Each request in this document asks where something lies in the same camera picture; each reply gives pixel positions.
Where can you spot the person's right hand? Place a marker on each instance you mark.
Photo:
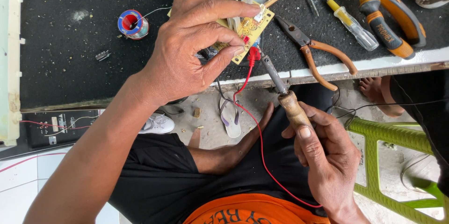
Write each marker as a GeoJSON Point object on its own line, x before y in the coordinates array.
{"type": "Point", "coordinates": [333, 160]}

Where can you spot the person's left hand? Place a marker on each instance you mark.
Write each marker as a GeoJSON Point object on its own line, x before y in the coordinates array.
{"type": "Point", "coordinates": [175, 59]}

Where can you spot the yellow circuit board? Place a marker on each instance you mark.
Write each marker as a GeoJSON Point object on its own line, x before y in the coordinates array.
{"type": "Point", "coordinates": [253, 27]}

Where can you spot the black labelled component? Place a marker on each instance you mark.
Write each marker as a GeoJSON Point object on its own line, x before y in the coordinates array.
{"type": "Point", "coordinates": [207, 54]}

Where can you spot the green plastic chair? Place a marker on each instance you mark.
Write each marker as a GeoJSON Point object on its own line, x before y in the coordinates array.
{"type": "Point", "coordinates": [373, 146]}

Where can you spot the small wood block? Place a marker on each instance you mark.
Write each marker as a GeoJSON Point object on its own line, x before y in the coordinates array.
{"type": "Point", "coordinates": [197, 112]}

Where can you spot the white sneaker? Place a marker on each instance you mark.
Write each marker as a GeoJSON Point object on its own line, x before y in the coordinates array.
{"type": "Point", "coordinates": [158, 124]}

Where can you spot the small metal component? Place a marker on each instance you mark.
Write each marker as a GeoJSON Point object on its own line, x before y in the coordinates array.
{"type": "Point", "coordinates": [102, 55]}

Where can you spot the white flip-flop sandal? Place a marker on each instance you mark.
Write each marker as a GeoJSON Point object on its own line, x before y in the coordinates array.
{"type": "Point", "coordinates": [231, 122]}

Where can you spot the person's orange shirt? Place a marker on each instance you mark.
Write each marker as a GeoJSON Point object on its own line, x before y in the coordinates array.
{"type": "Point", "coordinates": [252, 211]}

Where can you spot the black textured work mat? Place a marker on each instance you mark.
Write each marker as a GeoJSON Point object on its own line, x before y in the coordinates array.
{"type": "Point", "coordinates": [70, 76]}

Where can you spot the person's bare leg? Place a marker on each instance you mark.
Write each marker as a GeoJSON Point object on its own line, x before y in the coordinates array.
{"type": "Point", "coordinates": [224, 155]}

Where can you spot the clear yellow-collared screwdriver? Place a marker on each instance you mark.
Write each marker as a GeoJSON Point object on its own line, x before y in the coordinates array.
{"type": "Point", "coordinates": [354, 27]}

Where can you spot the large orange black pliers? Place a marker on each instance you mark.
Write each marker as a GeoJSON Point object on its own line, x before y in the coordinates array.
{"type": "Point", "coordinates": [384, 29]}

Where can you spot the black amplifier panel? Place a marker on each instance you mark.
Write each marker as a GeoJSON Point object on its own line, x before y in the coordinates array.
{"type": "Point", "coordinates": [42, 136]}

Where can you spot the white plastic frame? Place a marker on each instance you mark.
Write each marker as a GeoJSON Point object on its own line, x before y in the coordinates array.
{"type": "Point", "coordinates": [8, 59]}

